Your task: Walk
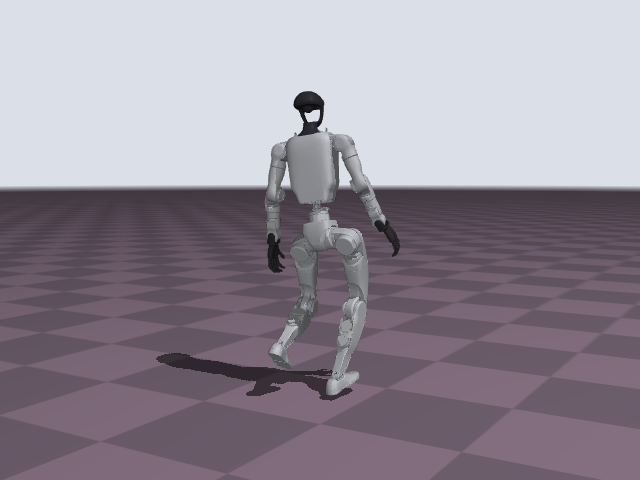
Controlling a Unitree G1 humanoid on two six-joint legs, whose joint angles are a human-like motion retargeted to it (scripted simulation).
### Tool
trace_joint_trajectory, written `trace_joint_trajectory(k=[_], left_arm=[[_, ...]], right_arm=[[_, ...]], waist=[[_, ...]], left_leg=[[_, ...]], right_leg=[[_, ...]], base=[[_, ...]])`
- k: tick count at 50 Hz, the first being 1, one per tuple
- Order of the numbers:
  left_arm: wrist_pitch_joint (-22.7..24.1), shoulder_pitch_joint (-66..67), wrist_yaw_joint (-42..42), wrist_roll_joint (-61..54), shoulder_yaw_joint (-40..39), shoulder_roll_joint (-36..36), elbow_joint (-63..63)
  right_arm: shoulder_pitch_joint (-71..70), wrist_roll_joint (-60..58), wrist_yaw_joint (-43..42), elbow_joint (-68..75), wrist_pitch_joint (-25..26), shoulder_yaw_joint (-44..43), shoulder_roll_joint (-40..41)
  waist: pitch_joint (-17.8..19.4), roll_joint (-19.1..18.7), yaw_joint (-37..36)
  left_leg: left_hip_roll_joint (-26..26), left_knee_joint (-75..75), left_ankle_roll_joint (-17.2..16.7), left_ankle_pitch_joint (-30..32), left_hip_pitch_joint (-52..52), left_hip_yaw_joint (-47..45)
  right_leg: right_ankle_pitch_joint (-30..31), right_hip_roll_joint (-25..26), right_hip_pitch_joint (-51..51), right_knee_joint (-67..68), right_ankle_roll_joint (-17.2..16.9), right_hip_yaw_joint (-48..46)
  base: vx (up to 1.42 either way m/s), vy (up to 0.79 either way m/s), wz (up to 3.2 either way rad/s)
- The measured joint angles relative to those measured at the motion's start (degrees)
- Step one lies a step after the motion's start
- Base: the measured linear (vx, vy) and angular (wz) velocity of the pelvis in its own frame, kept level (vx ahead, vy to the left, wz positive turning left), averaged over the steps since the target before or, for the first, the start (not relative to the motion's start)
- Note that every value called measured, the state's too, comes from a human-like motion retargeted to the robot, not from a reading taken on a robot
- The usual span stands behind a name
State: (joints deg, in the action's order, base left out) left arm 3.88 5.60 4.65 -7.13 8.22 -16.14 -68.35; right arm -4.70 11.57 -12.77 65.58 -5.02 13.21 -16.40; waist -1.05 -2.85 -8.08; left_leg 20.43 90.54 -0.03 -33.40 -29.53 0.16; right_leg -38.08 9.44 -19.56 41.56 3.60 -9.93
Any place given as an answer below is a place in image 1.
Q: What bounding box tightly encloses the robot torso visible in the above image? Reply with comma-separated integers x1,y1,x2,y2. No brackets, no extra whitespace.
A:
286,127,339,252

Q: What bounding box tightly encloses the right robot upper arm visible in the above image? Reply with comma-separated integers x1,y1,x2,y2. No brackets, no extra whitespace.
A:
329,134,369,193

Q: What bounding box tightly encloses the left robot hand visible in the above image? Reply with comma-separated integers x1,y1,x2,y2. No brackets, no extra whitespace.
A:
267,233,285,273

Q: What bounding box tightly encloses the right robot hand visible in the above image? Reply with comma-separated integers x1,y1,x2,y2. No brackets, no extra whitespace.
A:
374,220,400,257

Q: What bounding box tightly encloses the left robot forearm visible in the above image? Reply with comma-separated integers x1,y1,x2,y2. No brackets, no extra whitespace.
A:
265,196,282,242

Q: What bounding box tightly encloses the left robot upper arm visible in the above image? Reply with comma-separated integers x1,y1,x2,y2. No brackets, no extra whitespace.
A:
266,141,287,203

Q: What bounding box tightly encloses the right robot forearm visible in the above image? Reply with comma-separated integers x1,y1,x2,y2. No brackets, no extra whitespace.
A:
359,175,386,229

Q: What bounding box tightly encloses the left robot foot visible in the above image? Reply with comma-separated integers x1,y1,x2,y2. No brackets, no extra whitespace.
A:
268,343,292,369

